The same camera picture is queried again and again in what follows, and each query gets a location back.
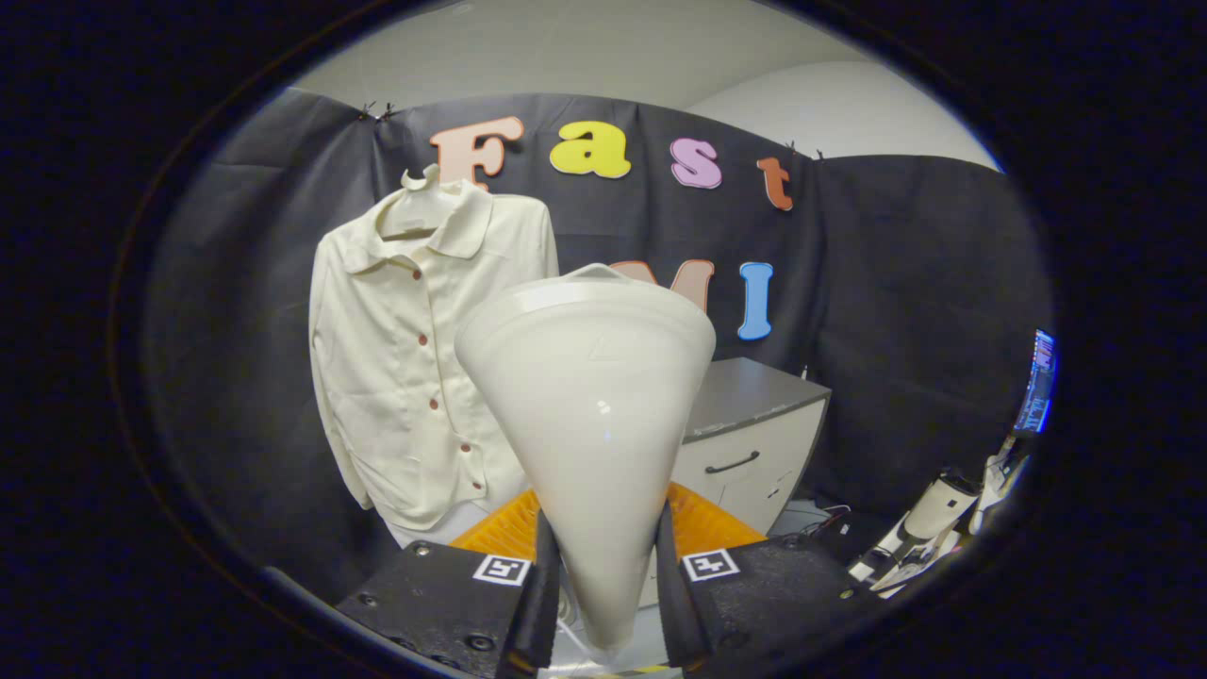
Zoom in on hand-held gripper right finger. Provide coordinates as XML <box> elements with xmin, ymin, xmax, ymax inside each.
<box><xmin>655</xmin><ymin>483</ymin><xmax>883</xmax><ymax>672</ymax></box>

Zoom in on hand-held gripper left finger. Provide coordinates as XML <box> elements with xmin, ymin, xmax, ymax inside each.
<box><xmin>335</xmin><ymin>489</ymin><xmax>562</xmax><ymax>678</ymax></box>

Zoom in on white garment steamer head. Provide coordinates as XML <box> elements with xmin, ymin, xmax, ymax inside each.
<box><xmin>455</xmin><ymin>264</ymin><xmax>718</xmax><ymax>654</ymax></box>

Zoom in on cream button-up shirt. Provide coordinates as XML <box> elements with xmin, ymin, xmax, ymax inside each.
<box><xmin>308</xmin><ymin>179</ymin><xmax>560</xmax><ymax>531</ymax></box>

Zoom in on white clothes hanger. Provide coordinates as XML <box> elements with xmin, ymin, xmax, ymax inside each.
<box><xmin>380</xmin><ymin>164</ymin><xmax>444</xmax><ymax>237</ymax></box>

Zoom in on grey and white cabinet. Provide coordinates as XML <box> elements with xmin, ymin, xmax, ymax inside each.
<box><xmin>641</xmin><ymin>356</ymin><xmax>833</xmax><ymax>609</ymax></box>

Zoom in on computer monitor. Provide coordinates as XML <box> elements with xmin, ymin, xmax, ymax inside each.
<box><xmin>1014</xmin><ymin>328</ymin><xmax>1057</xmax><ymax>435</ymax></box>

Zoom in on dark floor cables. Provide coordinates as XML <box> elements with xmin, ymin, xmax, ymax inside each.
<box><xmin>783</xmin><ymin>505</ymin><xmax>854</xmax><ymax>546</ymax></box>

